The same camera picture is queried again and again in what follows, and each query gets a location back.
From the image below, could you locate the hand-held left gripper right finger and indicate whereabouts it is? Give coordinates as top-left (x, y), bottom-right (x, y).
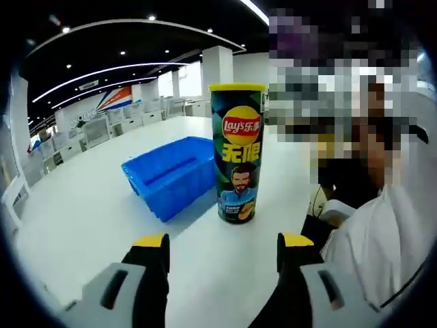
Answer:
top-left (248, 232), bottom-right (384, 328)

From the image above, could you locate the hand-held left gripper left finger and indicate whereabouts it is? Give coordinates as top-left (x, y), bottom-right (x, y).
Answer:
top-left (60, 233), bottom-right (171, 328)

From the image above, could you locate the blue plastic box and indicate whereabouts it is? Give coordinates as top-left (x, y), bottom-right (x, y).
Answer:
top-left (120, 136), bottom-right (219, 225)

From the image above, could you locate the dark green chip container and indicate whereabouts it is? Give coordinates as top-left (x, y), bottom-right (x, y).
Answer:
top-left (210, 88), bottom-right (266, 226)

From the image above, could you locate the yellow container lid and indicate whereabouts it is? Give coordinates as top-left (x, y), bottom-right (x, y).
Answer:
top-left (208, 83), bottom-right (267, 93)

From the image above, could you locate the white table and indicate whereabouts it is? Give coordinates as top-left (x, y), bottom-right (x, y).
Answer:
top-left (13, 115), bottom-right (328, 328)

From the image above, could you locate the row of white office desks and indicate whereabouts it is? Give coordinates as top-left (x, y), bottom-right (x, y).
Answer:
top-left (29, 97), bottom-right (212, 165)

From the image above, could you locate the white pillar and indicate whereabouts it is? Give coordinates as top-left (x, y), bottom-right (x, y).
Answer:
top-left (201, 46), bottom-right (235, 119)

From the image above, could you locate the long ceiling light strip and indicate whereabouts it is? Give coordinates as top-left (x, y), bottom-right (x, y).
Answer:
top-left (238, 0), bottom-right (270, 25)

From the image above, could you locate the black chest device cable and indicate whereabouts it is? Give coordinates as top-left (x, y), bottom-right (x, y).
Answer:
top-left (308, 184), bottom-right (325, 219)

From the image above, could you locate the striped wall graphic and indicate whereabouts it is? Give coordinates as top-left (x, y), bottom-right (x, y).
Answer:
top-left (97, 85), bottom-right (133, 112)

